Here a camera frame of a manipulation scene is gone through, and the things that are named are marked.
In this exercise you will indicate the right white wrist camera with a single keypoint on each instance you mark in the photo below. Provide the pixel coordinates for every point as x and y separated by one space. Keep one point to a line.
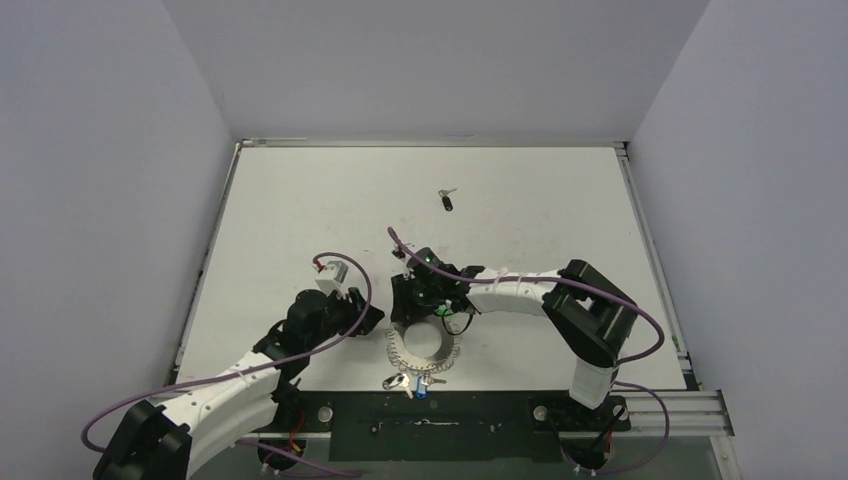
402 251

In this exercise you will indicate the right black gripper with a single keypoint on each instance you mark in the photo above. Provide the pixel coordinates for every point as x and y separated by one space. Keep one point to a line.
403 299

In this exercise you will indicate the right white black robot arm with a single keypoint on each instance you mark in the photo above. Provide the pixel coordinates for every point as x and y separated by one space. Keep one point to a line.
589 312

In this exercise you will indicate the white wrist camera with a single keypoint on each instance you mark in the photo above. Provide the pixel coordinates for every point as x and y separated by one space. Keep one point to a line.
331 277
402 251

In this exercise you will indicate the key with black tag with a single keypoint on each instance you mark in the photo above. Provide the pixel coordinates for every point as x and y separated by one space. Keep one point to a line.
399 380
446 201

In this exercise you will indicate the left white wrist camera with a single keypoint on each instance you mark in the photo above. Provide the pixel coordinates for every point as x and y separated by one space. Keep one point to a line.
331 277

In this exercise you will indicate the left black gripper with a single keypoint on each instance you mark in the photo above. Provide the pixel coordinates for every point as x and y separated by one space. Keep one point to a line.
357 307

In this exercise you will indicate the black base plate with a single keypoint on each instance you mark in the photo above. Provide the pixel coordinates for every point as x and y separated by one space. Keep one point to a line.
538 448

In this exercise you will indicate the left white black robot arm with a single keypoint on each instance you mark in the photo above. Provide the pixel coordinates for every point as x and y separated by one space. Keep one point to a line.
173 439

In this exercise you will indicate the key with blue tag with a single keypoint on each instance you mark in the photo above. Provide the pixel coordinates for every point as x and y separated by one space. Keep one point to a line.
423 384

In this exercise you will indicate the aluminium frame rail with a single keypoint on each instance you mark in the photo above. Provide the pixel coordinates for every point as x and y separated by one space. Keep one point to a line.
702 411

